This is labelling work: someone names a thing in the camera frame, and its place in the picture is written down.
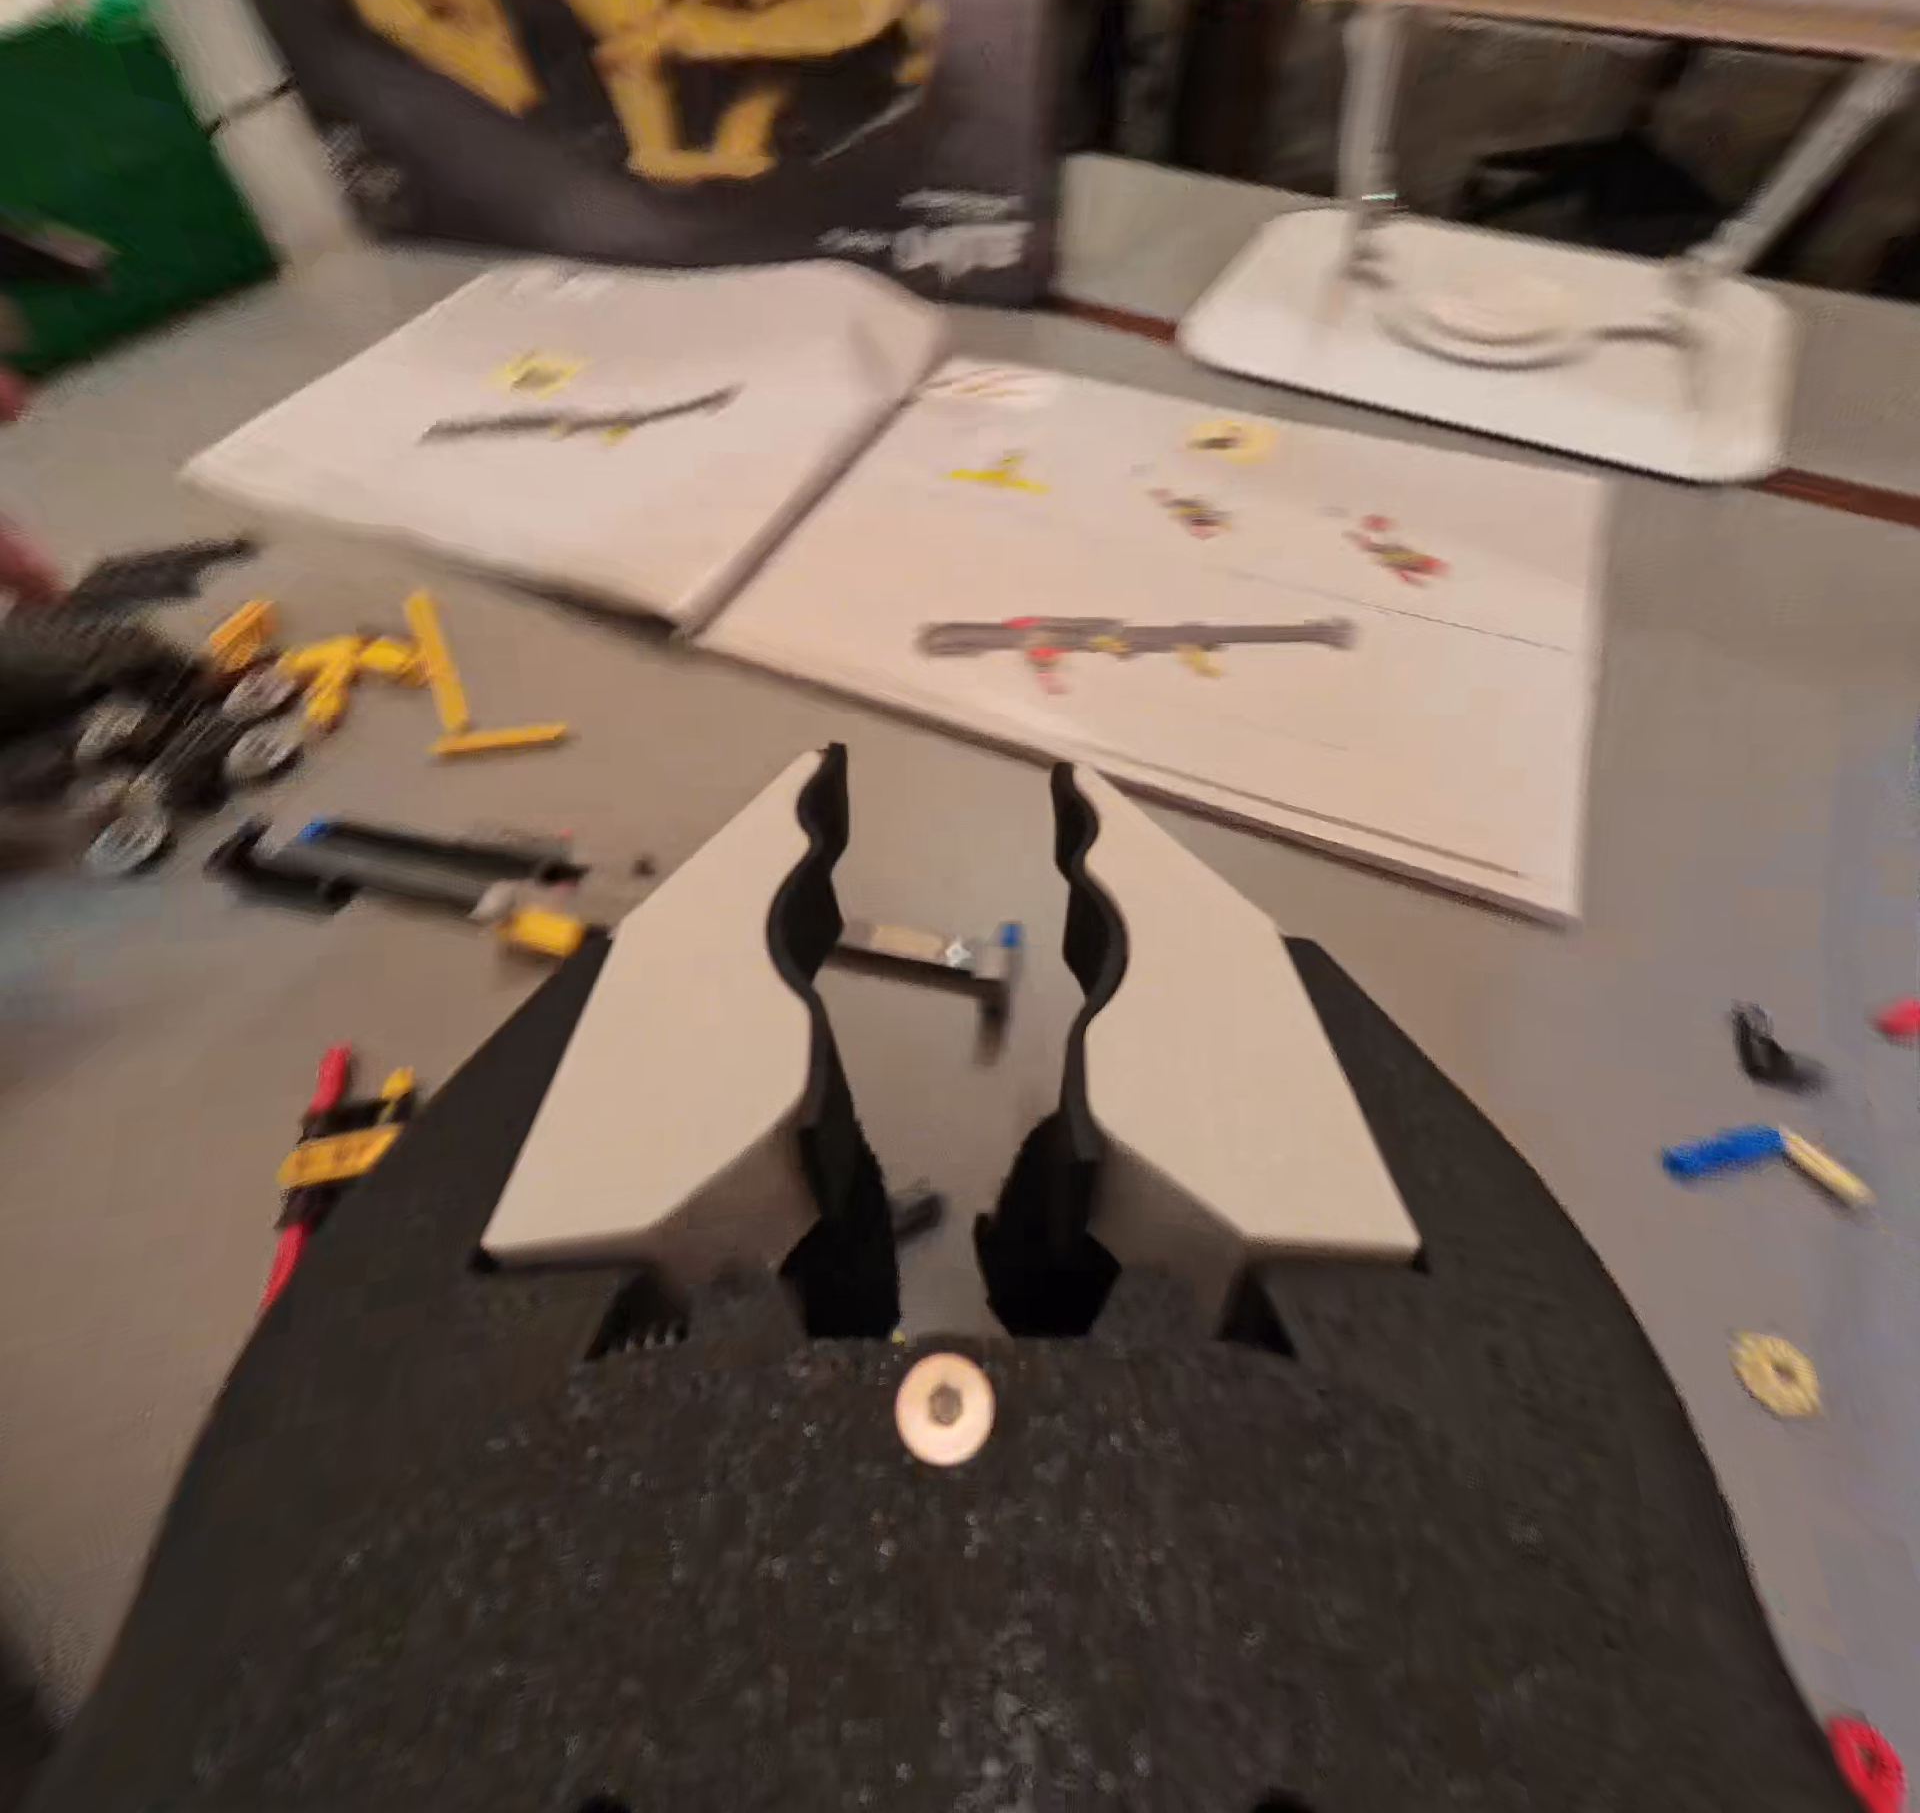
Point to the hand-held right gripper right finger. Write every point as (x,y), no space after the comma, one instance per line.
(1231,1092)

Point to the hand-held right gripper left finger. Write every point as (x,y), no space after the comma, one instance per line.
(662,1092)

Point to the black connector with red pin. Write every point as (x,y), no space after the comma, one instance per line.
(327,1078)

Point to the small black connector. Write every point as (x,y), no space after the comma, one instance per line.
(308,1201)

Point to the red pin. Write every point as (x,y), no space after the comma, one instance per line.
(285,1257)

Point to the black grey elbow connector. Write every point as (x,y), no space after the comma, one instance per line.
(1771,1050)

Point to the dark grey connector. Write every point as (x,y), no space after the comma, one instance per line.
(916,1213)

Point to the long grey black beam assembly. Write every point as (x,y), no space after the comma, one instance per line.
(391,861)

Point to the open instruction booklet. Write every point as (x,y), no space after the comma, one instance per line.
(1200,734)

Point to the yellow axle rod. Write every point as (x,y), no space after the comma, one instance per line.
(436,666)
(501,740)

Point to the joined yellow connector pair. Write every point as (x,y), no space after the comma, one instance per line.
(338,672)

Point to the tan pin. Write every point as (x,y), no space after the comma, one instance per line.
(1827,1167)

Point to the tan gear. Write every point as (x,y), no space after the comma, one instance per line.
(1778,1375)

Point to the small yellow connector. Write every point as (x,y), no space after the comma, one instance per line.
(242,635)

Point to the pile of dark beams and wheels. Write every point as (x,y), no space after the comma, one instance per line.
(120,734)

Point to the small red piece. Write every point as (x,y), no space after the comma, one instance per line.
(1900,1019)

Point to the white metal stand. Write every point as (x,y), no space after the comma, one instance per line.
(1502,342)

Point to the red bushing piece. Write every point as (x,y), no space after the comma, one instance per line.
(1869,1762)

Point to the dark box with yellow car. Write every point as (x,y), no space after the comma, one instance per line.
(601,73)

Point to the green bin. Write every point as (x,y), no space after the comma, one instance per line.
(120,192)

